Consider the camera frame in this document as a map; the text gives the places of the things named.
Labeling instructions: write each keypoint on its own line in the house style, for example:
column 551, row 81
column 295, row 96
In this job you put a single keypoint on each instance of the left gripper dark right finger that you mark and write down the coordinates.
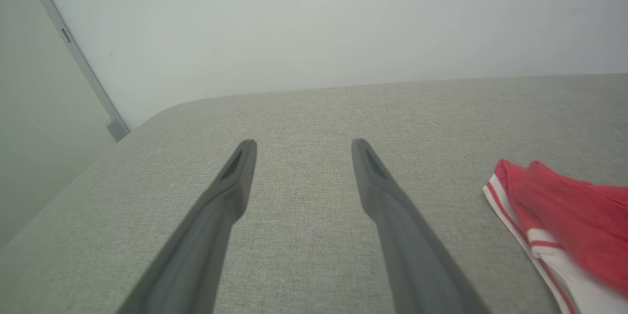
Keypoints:
column 412, row 245

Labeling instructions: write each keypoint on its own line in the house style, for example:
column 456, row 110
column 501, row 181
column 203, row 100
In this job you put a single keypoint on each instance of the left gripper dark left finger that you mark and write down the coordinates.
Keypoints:
column 201, row 245

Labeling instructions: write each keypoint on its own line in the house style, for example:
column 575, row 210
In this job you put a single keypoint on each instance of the red white sports shirt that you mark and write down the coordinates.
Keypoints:
column 579, row 216

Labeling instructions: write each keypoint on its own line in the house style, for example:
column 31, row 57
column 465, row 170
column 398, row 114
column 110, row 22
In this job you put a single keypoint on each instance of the grey metal frame pipe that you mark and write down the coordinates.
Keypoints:
column 78, row 54

